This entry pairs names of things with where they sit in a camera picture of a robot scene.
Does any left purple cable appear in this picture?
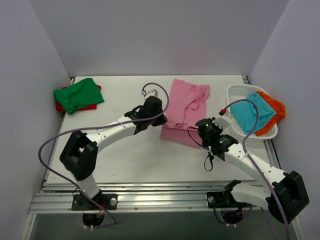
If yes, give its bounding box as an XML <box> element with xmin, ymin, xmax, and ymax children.
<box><xmin>37</xmin><ymin>82</ymin><xmax>170</xmax><ymax>229</ymax></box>

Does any red folded t-shirt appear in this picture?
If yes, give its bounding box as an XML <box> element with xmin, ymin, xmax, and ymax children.
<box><xmin>55</xmin><ymin>85</ymin><xmax>102</xmax><ymax>113</ymax></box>

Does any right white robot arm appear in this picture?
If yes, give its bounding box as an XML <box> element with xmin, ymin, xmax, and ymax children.
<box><xmin>195</xmin><ymin>115</ymin><xmax>310</xmax><ymax>224</ymax></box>

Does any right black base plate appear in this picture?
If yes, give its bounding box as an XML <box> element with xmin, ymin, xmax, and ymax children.
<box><xmin>206</xmin><ymin>191</ymin><xmax>252</xmax><ymax>209</ymax></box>

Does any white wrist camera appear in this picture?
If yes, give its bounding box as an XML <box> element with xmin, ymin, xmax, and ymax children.
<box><xmin>214</xmin><ymin>109</ymin><xmax>234</xmax><ymax>131</ymax></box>
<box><xmin>141</xmin><ymin>89</ymin><xmax>159</xmax><ymax>100</ymax></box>

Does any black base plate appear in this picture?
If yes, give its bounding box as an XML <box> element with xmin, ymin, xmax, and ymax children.
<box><xmin>206</xmin><ymin>191</ymin><xmax>252</xmax><ymax>209</ymax></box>
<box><xmin>71</xmin><ymin>192</ymin><xmax>118</xmax><ymax>211</ymax></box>

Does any pink t-shirt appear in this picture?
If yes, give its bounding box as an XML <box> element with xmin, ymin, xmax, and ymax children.
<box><xmin>159</xmin><ymin>78</ymin><xmax>211</xmax><ymax>148</ymax></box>

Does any orange t-shirt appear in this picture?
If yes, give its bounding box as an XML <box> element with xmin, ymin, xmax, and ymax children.
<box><xmin>254</xmin><ymin>91</ymin><xmax>286</xmax><ymax>137</ymax></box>

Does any green folded t-shirt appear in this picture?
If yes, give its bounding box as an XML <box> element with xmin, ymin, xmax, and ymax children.
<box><xmin>53</xmin><ymin>77</ymin><xmax>105</xmax><ymax>116</ymax></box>

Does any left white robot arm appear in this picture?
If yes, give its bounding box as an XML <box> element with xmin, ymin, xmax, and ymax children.
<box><xmin>59</xmin><ymin>96</ymin><xmax>167</xmax><ymax>210</ymax></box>

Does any white perforated plastic basket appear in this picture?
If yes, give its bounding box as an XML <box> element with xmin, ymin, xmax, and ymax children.
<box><xmin>227</xmin><ymin>85</ymin><xmax>285</xmax><ymax>142</ymax></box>

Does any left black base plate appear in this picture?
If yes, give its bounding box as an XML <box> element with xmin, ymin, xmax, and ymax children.
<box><xmin>71</xmin><ymin>192</ymin><xmax>118</xmax><ymax>211</ymax></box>

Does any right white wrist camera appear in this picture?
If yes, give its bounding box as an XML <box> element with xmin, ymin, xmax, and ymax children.
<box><xmin>214</xmin><ymin>109</ymin><xmax>234</xmax><ymax>131</ymax></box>

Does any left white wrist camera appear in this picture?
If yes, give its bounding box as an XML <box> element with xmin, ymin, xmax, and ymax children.
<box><xmin>141</xmin><ymin>89</ymin><xmax>159</xmax><ymax>100</ymax></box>

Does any aluminium rail frame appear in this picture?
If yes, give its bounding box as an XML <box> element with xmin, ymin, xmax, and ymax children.
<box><xmin>28</xmin><ymin>75</ymin><xmax>279</xmax><ymax>214</ymax></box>

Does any turquoise t-shirt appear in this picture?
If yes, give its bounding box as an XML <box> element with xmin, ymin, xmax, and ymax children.
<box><xmin>230</xmin><ymin>92</ymin><xmax>275</xmax><ymax>135</ymax></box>

